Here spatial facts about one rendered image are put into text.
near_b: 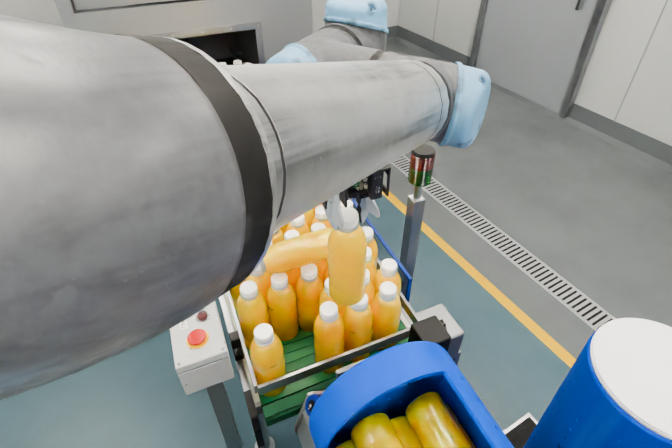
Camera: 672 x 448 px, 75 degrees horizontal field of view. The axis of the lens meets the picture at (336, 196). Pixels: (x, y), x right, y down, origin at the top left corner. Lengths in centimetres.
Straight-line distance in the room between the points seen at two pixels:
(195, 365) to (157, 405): 128
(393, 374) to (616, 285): 227
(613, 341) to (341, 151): 101
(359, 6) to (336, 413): 58
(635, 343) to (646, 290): 179
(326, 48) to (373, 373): 49
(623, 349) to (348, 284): 63
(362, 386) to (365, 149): 55
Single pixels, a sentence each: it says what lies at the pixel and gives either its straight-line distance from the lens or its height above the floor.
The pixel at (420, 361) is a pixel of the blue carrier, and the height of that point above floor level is 123.
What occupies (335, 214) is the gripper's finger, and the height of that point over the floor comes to 142.
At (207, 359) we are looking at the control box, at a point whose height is 109.
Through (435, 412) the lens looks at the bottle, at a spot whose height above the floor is 114.
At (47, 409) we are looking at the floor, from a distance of 241.
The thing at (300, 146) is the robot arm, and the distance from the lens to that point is 17.
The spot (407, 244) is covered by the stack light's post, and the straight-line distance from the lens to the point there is 136.
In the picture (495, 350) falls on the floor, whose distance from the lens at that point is 234.
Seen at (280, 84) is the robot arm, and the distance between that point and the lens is 18.
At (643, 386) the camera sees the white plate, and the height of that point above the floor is 104.
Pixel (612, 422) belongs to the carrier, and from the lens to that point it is 112.
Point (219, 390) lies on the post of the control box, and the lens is 119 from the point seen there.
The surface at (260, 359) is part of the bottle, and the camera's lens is 97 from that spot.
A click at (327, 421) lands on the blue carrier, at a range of 77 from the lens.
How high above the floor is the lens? 186
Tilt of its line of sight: 38 degrees down
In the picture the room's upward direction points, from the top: straight up
